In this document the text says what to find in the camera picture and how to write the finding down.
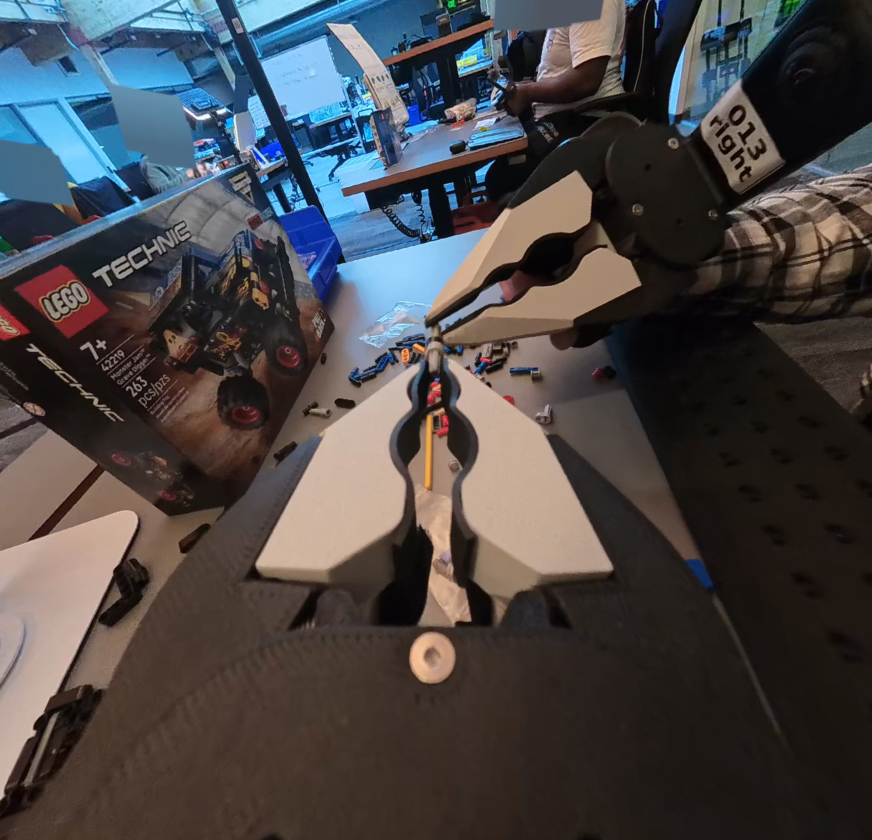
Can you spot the small box on background table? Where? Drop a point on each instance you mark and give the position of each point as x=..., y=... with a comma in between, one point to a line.
x=387, y=138

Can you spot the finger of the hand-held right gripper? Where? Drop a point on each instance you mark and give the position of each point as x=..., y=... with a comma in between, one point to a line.
x=538, y=206
x=579, y=295

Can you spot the wooden office table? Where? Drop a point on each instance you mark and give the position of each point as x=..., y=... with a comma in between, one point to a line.
x=422, y=158

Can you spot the toy set box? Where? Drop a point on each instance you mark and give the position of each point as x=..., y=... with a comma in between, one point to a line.
x=170, y=342

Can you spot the person's right hand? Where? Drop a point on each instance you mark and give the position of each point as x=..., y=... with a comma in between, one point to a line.
x=519, y=284

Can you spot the black toy joint connector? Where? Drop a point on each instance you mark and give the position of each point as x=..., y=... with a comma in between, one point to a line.
x=126, y=588

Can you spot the black toy frame part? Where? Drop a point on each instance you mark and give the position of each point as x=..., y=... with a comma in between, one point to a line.
x=54, y=738

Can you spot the grey toy axle black end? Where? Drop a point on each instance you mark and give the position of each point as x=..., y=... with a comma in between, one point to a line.
x=317, y=411

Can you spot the empty clear plastic bag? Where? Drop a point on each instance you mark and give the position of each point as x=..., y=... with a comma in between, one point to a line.
x=395, y=319

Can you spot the black pole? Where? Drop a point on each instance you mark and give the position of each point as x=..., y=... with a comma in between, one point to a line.
x=259, y=90

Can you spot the small blue toy brick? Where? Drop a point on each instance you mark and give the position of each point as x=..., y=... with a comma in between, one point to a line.
x=698, y=571

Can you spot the yellow toy axle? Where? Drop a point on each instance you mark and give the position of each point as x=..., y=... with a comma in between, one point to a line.
x=429, y=458

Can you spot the black dimpled mat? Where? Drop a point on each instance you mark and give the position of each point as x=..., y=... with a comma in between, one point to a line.
x=749, y=513

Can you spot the red and black toy pin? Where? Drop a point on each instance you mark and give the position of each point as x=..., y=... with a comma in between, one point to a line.
x=603, y=373

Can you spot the clear zip bag with parts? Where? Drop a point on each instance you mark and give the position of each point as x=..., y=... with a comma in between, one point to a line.
x=436, y=513

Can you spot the person's right forearm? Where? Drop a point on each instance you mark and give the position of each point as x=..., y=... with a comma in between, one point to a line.
x=783, y=261

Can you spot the whiteboard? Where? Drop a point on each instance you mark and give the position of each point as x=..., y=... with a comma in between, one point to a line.
x=303, y=77

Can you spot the blue storage bin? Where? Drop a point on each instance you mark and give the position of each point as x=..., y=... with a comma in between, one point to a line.
x=310, y=240

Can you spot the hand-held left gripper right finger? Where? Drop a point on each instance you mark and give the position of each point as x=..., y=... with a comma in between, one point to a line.
x=538, y=513

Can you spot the pile of small toy pins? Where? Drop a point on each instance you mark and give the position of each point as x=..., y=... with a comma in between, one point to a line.
x=371, y=370

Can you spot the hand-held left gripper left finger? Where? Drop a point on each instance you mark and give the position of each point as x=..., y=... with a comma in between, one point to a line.
x=327, y=513

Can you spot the black office chair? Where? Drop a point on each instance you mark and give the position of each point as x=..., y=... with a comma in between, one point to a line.
x=640, y=49

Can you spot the blue toy pin grey end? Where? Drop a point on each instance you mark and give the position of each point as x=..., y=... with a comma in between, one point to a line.
x=524, y=371

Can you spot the black grey toy axle assembly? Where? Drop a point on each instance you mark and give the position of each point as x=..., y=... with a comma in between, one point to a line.
x=434, y=349

